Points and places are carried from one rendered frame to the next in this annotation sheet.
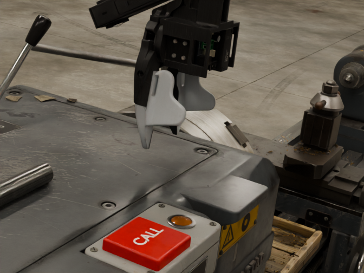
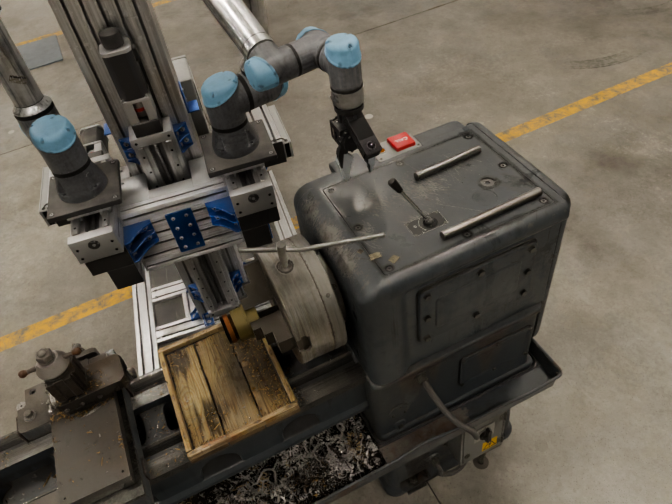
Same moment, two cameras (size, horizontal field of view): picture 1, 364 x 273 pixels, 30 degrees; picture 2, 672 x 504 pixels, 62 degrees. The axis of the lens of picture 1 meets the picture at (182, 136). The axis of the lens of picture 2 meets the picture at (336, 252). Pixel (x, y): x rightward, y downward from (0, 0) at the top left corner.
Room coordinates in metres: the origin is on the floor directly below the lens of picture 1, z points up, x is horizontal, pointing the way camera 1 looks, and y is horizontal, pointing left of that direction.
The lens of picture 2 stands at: (1.63, 0.76, 2.21)
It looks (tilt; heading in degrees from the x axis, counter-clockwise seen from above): 46 degrees down; 225
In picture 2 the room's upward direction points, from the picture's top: 10 degrees counter-clockwise
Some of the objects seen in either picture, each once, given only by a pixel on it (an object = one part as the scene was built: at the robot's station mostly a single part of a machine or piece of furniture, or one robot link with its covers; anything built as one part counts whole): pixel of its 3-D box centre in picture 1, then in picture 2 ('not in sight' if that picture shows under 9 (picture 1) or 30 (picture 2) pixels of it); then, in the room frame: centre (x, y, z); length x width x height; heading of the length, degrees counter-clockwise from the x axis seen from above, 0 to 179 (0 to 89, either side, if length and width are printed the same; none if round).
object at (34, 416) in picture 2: (288, 177); (77, 443); (1.62, -0.29, 0.90); 0.47 x 0.30 x 0.06; 63
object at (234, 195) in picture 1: (221, 200); (349, 168); (0.70, -0.05, 1.24); 0.09 x 0.08 x 0.03; 153
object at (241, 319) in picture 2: not in sight; (241, 323); (1.18, -0.05, 1.08); 0.09 x 0.09 x 0.09; 63
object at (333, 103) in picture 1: (327, 99); (50, 362); (1.54, -0.33, 1.13); 0.08 x 0.08 x 0.03
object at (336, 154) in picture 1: (313, 157); (86, 387); (1.52, -0.32, 0.99); 0.20 x 0.10 x 0.05; 153
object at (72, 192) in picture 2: not in sight; (76, 174); (1.11, -0.80, 1.21); 0.15 x 0.15 x 0.10
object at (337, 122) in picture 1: (319, 125); (65, 377); (1.54, -0.32, 1.07); 0.07 x 0.07 x 0.10; 63
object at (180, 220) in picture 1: (181, 222); not in sight; (0.60, -0.01, 1.26); 0.02 x 0.02 x 0.01
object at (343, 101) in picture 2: not in sight; (346, 95); (0.75, 0.01, 1.52); 0.08 x 0.08 x 0.05
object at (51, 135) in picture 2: not in sight; (57, 142); (1.11, -0.81, 1.33); 0.13 x 0.12 x 0.14; 77
